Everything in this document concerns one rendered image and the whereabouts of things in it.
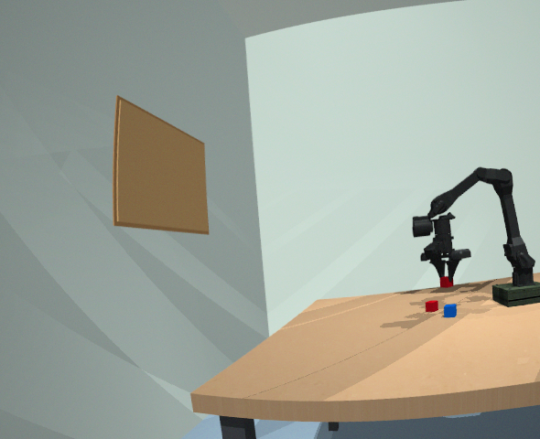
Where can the red cube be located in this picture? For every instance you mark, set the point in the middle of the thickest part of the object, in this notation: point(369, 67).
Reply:
point(445, 282)
point(431, 306)

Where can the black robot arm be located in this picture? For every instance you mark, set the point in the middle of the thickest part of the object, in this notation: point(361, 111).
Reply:
point(514, 249)

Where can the blue cube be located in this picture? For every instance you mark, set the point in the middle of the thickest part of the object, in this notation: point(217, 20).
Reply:
point(450, 310)

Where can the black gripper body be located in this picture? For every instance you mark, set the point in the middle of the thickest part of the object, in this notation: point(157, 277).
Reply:
point(452, 255)

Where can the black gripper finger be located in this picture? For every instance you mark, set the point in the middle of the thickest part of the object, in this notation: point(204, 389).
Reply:
point(440, 266)
point(452, 267)

